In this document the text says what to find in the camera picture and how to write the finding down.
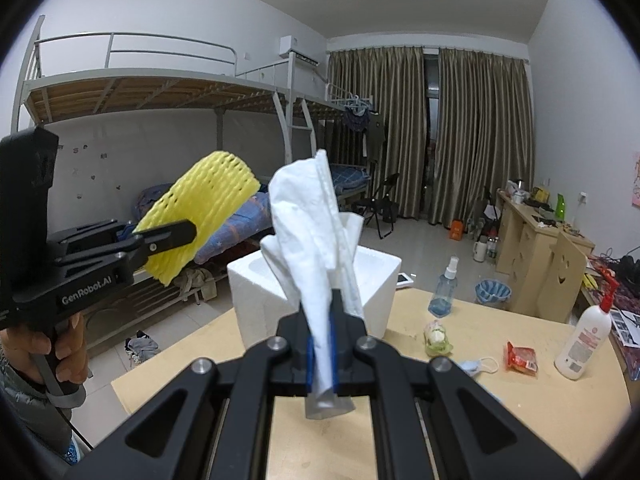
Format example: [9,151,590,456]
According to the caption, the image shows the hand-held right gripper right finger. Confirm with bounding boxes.
[331,289,582,480]

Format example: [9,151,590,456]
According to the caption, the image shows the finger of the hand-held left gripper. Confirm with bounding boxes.
[120,219,197,274]
[49,219,139,255]

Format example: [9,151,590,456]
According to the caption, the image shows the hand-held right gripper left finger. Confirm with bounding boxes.
[65,309,316,480]

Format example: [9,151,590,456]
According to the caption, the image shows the yellow foam fruit net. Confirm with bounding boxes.
[131,150,261,285]

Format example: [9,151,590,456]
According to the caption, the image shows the white foam box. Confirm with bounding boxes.
[227,246,402,351]

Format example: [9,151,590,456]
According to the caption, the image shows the floral tissue pack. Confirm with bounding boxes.
[424,319,454,356]

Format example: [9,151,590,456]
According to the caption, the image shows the white tissue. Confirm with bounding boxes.
[260,149,365,418]

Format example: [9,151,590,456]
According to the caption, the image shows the person's left hand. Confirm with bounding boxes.
[0,312,90,386]

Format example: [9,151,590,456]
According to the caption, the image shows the pile of clothes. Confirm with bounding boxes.
[175,265,219,306]

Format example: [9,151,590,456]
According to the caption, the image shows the blue spray bottle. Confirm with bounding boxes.
[429,256,460,317]

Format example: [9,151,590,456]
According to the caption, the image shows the blue face mask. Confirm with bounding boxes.
[457,356,499,379]

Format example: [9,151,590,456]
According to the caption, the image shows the white metal bunk bed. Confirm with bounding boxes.
[15,15,301,311]
[287,52,381,211]

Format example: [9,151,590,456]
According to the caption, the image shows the black folding chair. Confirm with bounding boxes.
[357,172,401,239]

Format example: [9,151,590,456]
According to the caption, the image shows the blue trash basket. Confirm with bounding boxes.
[474,280,512,306]

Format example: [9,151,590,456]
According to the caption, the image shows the blue plaid mattress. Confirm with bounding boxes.
[330,164,372,192]

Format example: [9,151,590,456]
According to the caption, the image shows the red snack packet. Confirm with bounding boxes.
[504,341,540,374]

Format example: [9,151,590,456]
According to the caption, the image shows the wooden desk with drawers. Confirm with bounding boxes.
[495,187,596,286]

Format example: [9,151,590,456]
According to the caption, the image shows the hanging dark clothes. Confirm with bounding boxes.
[342,107,387,162]

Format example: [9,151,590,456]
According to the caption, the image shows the white air conditioner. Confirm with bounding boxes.
[278,35,321,66]

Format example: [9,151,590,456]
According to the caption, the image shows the brown curtain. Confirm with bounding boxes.
[327,46,426,221]
[432,49,532,222]

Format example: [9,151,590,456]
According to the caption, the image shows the wooden smiley chair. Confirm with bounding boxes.
[512,232,589,323]

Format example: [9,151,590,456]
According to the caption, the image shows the white kettle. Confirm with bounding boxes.
[505,179,532,205]

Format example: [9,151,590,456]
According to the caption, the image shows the white pump bottle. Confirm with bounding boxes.
[554,267,621,381]

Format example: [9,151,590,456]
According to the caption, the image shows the cluttered side desk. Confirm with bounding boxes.
[575,254,640,383]

